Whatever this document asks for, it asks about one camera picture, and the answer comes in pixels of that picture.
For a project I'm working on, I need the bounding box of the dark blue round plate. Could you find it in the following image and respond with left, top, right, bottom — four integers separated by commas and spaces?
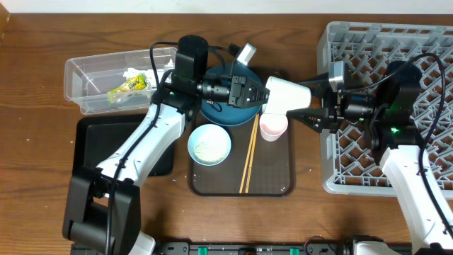
200, 64, 262, 126

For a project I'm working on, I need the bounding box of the white cup pink inside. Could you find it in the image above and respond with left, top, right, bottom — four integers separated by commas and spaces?
259, 114, 289, 142

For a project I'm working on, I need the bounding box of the white paper napkin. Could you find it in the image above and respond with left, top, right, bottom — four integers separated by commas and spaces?
123, 68, 165, 91

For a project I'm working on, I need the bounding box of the yellow green snack wrapper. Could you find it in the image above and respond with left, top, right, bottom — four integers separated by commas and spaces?
107, 74, 147, 104

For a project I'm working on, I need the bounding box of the white cup green inside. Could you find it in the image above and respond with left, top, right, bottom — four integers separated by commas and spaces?
263, 76, 311, 115

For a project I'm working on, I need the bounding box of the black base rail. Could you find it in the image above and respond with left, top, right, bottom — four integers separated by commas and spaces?
152, 242, 346, 255

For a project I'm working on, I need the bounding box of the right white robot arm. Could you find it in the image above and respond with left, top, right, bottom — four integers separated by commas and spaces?
287, 60, 452, 254

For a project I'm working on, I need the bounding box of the black plastic waste tray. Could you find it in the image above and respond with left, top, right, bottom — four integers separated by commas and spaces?
71, 112, 175, 182

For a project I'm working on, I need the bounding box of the light blue bowl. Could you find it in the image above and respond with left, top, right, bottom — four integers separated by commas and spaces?
188, 124, 232, 166

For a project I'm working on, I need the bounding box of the grey dishwasher rack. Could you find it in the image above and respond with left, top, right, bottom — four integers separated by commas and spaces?
316, 21, 452, 200

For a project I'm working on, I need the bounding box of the clear plastic waste bin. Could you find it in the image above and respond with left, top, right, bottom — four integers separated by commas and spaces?
63, 46, 178, 115

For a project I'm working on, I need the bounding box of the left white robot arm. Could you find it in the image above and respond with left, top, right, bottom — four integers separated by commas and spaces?
62, 35, 270, 254

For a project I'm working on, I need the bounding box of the brown plastic serving tray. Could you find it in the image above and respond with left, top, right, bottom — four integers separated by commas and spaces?
188, 112, 295, 197

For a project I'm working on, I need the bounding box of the wooden chopstick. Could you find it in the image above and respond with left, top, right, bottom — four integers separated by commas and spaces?
245, 113, 260, 193
239, 117, 256, 194

